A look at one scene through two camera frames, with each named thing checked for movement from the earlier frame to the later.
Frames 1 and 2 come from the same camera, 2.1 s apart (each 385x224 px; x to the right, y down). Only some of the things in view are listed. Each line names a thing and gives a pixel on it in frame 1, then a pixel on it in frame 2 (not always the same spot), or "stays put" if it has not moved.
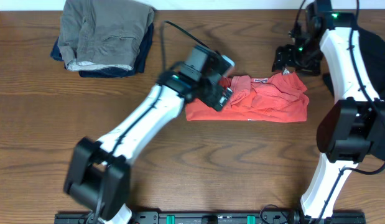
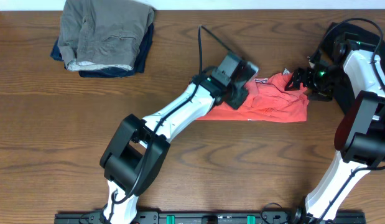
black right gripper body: x=306 y=58 -> x=321 y=83
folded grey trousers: x=103 y=35 stays put
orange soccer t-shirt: x=278 y=98 stays put
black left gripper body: x=208 y=95 -> x=233 y=98
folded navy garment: x=139 y=66 stays put
